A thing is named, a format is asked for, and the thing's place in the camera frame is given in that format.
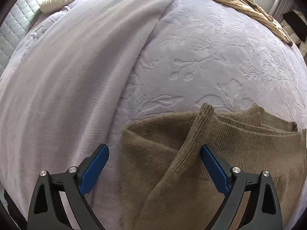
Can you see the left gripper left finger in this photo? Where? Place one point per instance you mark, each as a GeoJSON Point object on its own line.
{"type": "Point", "coordinates": [46, 208]}

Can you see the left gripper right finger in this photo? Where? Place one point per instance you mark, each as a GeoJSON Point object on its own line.
{"type": "Point", "coordinates": [262, 211]}

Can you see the olive brown knit sweater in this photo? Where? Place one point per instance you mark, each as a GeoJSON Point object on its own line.
{"type": "Point", "coordinates": [164, 183]}

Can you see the light grey plush blanket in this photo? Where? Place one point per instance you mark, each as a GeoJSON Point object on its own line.
{"type": "Point", "coordinates": [58, 104]}

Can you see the lavender embossed bedspread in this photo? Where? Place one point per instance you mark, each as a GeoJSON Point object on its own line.
{"type": "Point", "coordinates": [198, 52]}

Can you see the black bag on floor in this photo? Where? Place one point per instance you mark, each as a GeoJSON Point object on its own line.
{"type": "Point", "coordinates": [294, 23]}

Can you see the cream textured pillow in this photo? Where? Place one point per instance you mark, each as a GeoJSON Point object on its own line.
{"type": "Point", "coordinates": [48, 6]}

